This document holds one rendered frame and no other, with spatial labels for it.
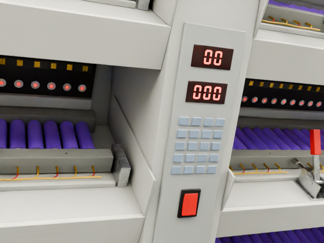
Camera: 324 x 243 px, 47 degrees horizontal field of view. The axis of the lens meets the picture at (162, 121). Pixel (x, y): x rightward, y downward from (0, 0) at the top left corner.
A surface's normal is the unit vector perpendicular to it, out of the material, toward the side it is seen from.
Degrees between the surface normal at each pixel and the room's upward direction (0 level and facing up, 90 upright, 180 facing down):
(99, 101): 90
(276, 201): 15
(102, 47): 106
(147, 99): 90
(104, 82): 90
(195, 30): 90
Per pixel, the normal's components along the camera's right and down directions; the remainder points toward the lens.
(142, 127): -0.92, -0.04
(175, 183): 0.37, 0.26
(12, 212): 0.22, -0.86
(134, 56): 0.32, 0.51
